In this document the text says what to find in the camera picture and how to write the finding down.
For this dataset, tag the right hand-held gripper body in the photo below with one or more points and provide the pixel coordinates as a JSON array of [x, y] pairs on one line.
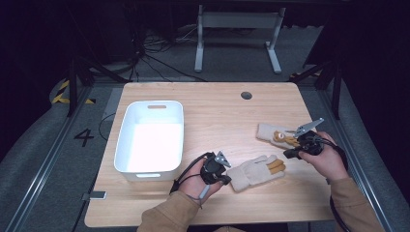
[[310, 144]]

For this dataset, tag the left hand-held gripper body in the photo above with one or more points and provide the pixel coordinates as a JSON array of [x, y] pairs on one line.
[[212, 169]]

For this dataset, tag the beige glove with orange fingers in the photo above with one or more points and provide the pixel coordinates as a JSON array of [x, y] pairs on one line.
[[266, 132], [251, 174]]

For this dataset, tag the white plastic bin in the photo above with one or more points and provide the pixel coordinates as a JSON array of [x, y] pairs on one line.
[[151, 145]]

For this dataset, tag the person's left hand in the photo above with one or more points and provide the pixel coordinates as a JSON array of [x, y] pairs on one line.
[[193, 183]]

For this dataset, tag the person's right hand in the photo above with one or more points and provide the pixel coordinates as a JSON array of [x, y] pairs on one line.
[[332, 164]]

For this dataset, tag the grey table grommet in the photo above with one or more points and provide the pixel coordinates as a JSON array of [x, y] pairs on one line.
[[246, 95]]

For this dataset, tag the black metal stand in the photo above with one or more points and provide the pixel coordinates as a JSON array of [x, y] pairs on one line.
[[336, 87], [73, 83]]

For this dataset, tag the small grey table clamp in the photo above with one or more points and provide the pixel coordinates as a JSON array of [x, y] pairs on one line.
[[96, 195]]

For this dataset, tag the yellow black hazard tape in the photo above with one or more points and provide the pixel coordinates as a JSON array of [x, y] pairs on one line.
[[59, 93]]

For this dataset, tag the grey metal floor rail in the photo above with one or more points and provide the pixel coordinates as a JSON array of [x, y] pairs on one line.
[[354, 161], [48, 161]]

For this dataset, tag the white desk frame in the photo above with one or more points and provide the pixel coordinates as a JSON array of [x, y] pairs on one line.
[[240, 20]]

